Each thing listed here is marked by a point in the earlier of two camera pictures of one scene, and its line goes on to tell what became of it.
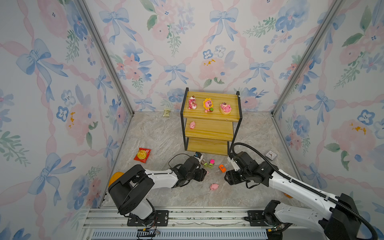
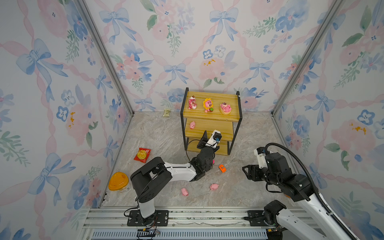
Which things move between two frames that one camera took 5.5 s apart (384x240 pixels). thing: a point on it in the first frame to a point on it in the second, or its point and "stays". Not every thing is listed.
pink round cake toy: (224, 108) stays
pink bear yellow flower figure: (208, 105) stays
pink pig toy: (214, 186) stays
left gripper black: (201, 174) to (202, 143)
